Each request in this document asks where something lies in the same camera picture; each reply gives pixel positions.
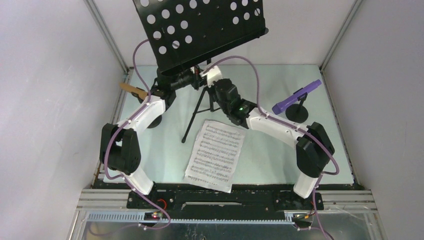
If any black music stand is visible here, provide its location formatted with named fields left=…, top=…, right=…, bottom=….
left=131, top=0, right=269, bottom=144

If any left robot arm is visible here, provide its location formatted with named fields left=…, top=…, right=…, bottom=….
left=99, top=65, right=206, bottom=208

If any sheet music page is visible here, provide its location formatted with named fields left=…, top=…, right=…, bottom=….
left=183, top=119, right=246, bottom=193

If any gold microphone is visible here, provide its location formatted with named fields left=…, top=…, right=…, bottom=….
left=119, top=82, right=148, bottom=101

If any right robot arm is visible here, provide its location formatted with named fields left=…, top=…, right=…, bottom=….
left=211, top=78, right=335, bottom=209

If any purple microphone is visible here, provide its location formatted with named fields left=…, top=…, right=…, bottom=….
left=272, top=79, right=322, bottom=115

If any black right microphone stand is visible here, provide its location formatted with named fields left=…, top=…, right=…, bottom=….
left=285, top=93, right=309, bottom=123

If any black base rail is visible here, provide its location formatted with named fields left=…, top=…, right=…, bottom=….
left=126, top=183, right=324, bottom=222

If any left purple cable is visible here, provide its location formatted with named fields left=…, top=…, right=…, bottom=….
left=103, top=39, right=173, bottom=231

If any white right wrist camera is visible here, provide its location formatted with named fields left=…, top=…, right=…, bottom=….
left=200, top=65, right=223, bottom=88

